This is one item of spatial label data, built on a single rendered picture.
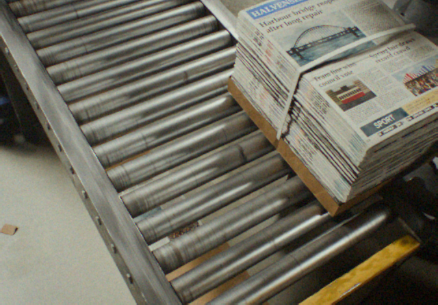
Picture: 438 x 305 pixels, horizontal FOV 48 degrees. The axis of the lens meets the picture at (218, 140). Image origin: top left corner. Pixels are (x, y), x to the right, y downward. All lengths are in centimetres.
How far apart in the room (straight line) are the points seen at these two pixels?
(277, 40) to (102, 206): 44
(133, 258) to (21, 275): 95
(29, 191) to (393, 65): 142
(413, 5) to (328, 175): 62
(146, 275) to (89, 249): 93
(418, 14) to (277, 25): 54
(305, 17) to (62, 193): 124
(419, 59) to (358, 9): 16
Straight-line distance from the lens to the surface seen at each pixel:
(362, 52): 94
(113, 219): 92
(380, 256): 94
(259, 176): 99
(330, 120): 84
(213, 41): 124
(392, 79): 91
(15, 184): 198
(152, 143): 103
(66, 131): 105
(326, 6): 101
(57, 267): 178
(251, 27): 94
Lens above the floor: 160
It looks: 52 degrees down
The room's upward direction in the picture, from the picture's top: 9 degrees clockwise
